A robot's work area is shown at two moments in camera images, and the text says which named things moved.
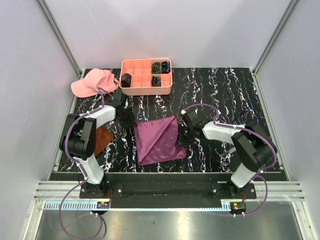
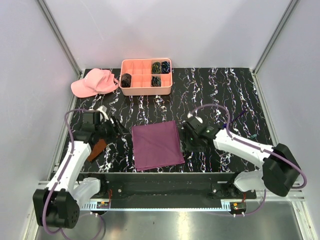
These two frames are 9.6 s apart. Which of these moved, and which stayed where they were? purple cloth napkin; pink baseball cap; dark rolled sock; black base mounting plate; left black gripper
Moved: purple cloth napkin; left black gripper
Stayed: dark rolled sock; pink baseball cap; black base mounting plate
